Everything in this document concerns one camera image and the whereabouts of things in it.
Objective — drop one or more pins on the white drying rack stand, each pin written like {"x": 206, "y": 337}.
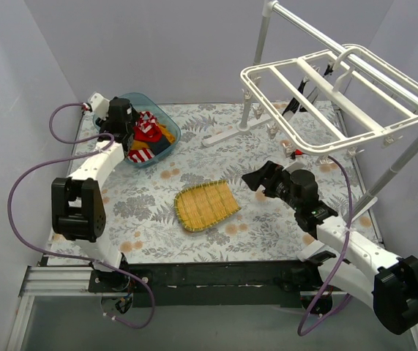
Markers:
{"x": 254, "y": 116}

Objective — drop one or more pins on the mustard yellow sock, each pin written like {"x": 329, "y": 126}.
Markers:
{"x": 138, "y": 145}
{"x": 168, "y": 135}

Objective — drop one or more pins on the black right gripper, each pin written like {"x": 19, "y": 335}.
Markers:
{"x": 267, "y": 183}

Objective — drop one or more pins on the red white striped sock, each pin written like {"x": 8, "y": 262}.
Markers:
{"x": 146, "y": 121}
{"x": 140, "y": 155}

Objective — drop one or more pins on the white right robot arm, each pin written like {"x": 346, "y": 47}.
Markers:
{"x": 387, "y": 283}

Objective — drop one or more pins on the teal transparent plastic basin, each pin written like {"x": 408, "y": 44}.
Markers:
{"x": 142, "y": 103}

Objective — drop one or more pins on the black white striped sock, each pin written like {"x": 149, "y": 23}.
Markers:
{"x": 294, "y": 104}

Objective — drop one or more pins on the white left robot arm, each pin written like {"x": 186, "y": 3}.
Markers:
{"x": 78, "y": 211}

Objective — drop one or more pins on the woven bamboo tray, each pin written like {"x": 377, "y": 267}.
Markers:
{"x": 205, "y": 205}

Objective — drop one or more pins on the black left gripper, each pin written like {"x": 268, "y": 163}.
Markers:
{"x": 129, "y": 135}

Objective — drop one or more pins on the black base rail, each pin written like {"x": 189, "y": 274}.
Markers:
{"x": 212, "y": 284}

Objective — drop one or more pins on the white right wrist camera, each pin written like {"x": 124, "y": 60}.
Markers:
{"x": 295, "y": 161}

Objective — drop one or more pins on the white clip sock hanger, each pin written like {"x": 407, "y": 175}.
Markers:
{"x": 328, "y": 72}

